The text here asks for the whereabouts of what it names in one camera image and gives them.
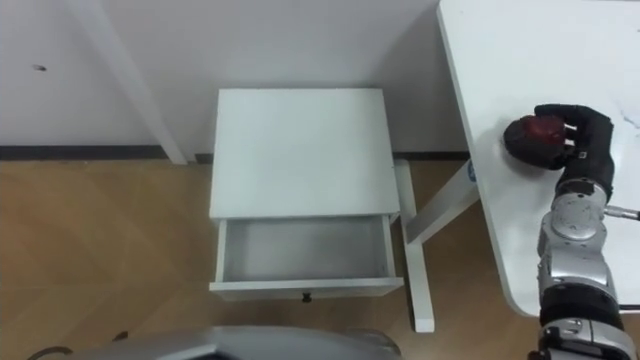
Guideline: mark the robot body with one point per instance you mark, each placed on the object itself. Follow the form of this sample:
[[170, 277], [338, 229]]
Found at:
[[240, 345]]

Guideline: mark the open white cabinet drawer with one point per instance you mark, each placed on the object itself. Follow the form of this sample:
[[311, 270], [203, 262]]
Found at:
[[305, 255]]

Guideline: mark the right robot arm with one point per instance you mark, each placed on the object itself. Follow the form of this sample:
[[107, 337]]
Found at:
[[575, 260]]

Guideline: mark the white desk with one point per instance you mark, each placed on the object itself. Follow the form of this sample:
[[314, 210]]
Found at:
[[530, 100]]

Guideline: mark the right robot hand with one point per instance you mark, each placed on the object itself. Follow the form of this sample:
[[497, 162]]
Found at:
[[590, 150]]

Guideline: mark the white slanted board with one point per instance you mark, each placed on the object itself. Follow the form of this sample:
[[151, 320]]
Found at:
[[135, 85]]

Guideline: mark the white bedside cabinet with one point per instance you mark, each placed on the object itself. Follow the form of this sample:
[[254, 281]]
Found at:
[[302, 155]]

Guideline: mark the red apple soft toy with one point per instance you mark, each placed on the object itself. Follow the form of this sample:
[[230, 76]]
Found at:
[[547, 131]]

